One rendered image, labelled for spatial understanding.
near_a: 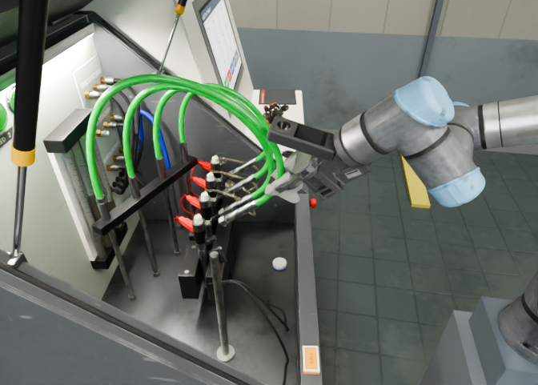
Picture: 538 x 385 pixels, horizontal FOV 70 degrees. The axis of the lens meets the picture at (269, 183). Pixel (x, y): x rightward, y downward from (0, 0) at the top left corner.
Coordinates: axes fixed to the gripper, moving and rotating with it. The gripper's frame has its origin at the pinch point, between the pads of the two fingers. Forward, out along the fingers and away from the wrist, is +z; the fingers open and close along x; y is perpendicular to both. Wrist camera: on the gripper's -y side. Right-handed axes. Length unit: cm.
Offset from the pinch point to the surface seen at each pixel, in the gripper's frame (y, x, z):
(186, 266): 1.3, -11.4, 27.0
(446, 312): 144, 50, 49
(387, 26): 70, 237, 44
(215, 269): -0.6, -18.2, 7.1
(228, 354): 18.9, -24.2, 26.7
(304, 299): 23.3, -11.4, 10.3
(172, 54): -29.4, 30.5, 17.4
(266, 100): 10, 81, 48
